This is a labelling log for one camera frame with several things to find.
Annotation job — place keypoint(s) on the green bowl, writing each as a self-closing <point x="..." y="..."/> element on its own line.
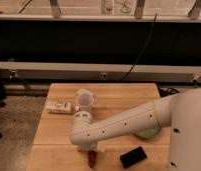
<point x="148" y="134"/>

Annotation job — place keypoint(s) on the red pepper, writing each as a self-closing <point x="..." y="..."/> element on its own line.
<point x="92" y="158"/>

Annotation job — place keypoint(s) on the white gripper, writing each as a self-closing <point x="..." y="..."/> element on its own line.
<point x="94" y="147"/>

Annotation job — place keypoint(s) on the black rectangular sponge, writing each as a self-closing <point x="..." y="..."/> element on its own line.
<point x="132" y="157"/>

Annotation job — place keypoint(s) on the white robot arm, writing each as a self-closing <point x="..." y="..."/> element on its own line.
<point x="180" y="112"/>

